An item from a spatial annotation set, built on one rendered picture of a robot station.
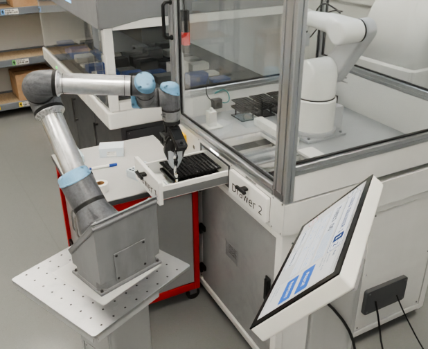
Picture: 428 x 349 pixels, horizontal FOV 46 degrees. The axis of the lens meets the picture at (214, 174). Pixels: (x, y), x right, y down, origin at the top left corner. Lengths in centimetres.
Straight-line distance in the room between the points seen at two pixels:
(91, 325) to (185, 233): 103
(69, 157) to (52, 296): 51
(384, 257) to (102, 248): 134
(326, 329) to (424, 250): 127
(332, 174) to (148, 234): 73
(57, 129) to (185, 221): 87
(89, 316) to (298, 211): 83
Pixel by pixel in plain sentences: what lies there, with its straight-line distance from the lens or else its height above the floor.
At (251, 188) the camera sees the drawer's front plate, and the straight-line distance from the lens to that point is 203.
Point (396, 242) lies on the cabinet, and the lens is 248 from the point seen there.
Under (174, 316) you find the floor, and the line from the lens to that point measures 279.
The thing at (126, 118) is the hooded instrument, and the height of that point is 86.
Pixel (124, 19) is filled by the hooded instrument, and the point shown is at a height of 140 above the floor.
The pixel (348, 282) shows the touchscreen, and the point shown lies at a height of 118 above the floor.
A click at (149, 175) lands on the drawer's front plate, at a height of 92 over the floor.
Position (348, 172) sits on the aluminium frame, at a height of 101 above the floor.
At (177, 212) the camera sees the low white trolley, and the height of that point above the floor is 60.
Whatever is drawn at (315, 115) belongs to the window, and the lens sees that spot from 183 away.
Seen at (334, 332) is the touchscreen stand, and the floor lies 86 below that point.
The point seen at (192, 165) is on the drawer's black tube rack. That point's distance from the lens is 227.
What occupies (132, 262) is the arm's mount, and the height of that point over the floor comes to 83.
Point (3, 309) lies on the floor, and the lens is 305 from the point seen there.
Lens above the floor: 189
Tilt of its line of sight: 27 degrees down
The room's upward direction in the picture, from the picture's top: straight up
